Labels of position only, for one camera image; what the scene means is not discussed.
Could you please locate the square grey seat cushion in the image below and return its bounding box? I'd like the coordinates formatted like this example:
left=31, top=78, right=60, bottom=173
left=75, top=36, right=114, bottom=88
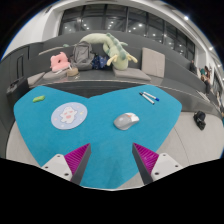
left=27, top=71, right=46, bottom=87
left=112, top=67, right=152, bottom=82
left=140, top=46, right=166, bottom=79

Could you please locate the beige round tape roll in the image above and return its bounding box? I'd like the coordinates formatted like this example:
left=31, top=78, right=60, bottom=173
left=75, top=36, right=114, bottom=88
left=66, top=67, right=80, bottom=78

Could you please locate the white marker with blue cap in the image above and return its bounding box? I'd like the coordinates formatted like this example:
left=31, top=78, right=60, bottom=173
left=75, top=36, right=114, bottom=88
left=143, top=91, right=160, bottom=102

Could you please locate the black bag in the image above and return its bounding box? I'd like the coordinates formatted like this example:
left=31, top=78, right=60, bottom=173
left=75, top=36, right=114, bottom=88
left=193, top=110, right=207, bottom=131

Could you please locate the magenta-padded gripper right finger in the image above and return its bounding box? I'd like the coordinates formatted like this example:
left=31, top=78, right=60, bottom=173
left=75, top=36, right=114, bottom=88
left=131, top=142, right=185, bottom=186

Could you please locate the black suitcase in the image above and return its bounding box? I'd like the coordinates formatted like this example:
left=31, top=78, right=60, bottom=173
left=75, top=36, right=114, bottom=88
left=5, top=76, right=30, bottom=104

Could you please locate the pink plush pillow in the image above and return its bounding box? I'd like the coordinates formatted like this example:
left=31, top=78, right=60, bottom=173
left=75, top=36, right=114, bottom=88
left=49, top=51, right=72, bottom=73

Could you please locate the grey and white computer mouse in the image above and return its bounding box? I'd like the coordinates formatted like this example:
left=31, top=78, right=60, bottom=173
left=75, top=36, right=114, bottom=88
left=113, top=112, right=140, bottom=131

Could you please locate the round pale-blue cartoon mouse pad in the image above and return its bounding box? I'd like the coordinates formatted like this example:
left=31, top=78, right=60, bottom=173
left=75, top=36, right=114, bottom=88
left=50, top=101, right=89, bottom=131

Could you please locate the green eraser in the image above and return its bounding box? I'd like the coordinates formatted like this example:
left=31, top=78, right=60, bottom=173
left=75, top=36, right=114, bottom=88
left=32, top=95, right=46, bottom=103

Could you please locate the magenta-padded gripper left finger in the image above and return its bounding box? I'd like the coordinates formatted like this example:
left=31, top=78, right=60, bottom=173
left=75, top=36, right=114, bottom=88
left=40, top=142, right=92, bottom=186

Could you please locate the grey backpack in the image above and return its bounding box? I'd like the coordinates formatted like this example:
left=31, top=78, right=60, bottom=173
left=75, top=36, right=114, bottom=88
left=69, top=40, right=96, bottom=71

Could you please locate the person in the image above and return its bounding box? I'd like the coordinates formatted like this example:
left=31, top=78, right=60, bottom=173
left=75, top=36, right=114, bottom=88
left=199, top=65, right=213, bottom=94

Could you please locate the dark blue patterned bag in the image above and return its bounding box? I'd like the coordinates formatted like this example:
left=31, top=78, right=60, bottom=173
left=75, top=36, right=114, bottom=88
left=91, top=54, right=109, bottom=71

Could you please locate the green plush dragon toy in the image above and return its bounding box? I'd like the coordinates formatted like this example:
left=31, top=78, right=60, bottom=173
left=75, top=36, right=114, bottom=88
left=79, top=32, right=139, bottom=71

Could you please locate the white marker with black cap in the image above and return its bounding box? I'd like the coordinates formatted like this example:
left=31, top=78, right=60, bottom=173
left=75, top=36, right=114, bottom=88
left=138, top=92, right=156, bottom=106

